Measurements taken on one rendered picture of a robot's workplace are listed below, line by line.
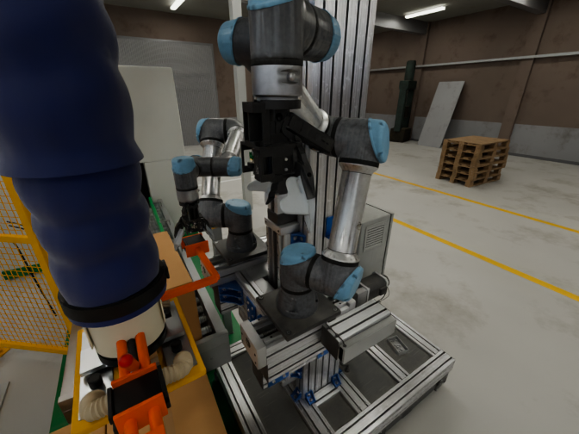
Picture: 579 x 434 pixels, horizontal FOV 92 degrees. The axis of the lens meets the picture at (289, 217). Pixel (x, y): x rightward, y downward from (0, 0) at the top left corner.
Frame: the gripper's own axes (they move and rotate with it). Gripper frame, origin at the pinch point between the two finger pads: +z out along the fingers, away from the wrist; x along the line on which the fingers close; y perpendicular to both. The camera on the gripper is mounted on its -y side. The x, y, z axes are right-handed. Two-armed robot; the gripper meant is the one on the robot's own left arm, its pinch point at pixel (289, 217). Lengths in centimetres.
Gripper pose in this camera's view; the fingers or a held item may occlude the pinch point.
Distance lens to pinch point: 51.2
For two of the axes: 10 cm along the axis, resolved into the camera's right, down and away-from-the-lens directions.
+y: -8.5, 2.2, -4.9
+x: 5.3, 3.4, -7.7
